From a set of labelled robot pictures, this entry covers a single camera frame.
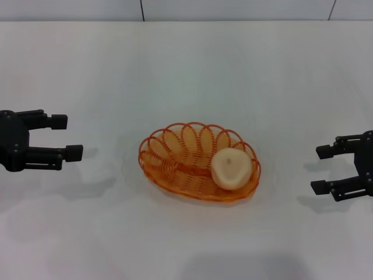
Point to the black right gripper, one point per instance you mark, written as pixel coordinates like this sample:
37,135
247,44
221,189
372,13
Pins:
364,157

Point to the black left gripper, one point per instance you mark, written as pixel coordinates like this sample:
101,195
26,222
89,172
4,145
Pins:
13,143

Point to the pale round bread bun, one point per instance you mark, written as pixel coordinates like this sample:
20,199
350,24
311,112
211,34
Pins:
230,169

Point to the orange woven plastic basket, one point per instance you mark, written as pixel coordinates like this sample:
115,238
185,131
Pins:
180,166

